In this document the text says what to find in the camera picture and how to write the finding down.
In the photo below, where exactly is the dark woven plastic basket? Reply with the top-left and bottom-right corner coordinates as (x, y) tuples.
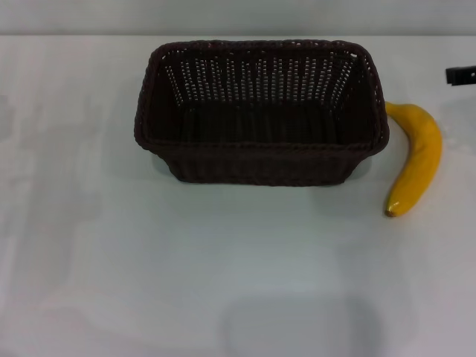
(133, 38), (390, 187)

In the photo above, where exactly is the yellow banana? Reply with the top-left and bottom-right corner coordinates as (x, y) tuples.
(383, 101), (443, 219)

